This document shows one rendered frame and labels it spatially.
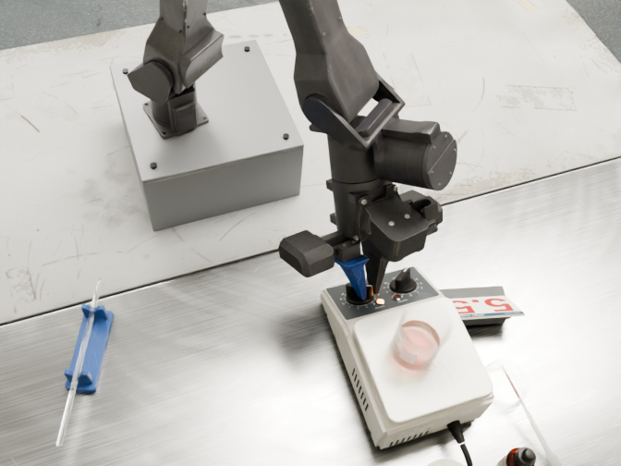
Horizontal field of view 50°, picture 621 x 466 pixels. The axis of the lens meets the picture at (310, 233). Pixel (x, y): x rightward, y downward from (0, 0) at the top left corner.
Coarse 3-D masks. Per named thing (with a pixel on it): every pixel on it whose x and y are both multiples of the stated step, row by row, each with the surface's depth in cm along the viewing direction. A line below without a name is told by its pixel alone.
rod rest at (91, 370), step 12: (84, 312) 78; (96, 312) 78; (108, 312) 80; (84, 324) 79; (96, 324) 79; (108, 324) 79; (96, 336) 78; (108, 336) 79; (96, 348) 77; (72, 360) 76; (84, 360) 76; (96, 360) 77; (72, 372) 73; (84, 372) 73; (96, 372) 76; (84, 384) 75; (96, 384) 75
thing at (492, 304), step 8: (456, 304) 83; (464, 304) 83; (472, 304) 83; (480, 304) 83; (488, 304) 83; (496, 304) 83; (504, 304) 83; (512, 304) 83; (464, 312) 81; (472, 312) 80; (480, 312) 80; (488, 312) 80; (496, 312) 80
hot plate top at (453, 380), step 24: (456, 312) 74; (360, 336) 72; (384, 336) 72; (456, 336) 72; (384, 360) 70; (456, 360) 71; (480, 360) 71; (384, 384) 69; (408, 384) 69; (432, 384) 69; (456, 384) 69; (480, 384) 70; (384, 408) 68; (408, 408) 68; (432, 408) 68
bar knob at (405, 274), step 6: (402, 270) 80; (408, 270) 80; (396, 276) 79; (402, 276) 79; (408, 276) 80; (390, 282) 81; (396, 282) 78; (402, 282) 78; (408, 282) 80; (414, 282) 80; (396, 288) 79; (402, 288) 79; (408, 288) 79; (414, 288) 79
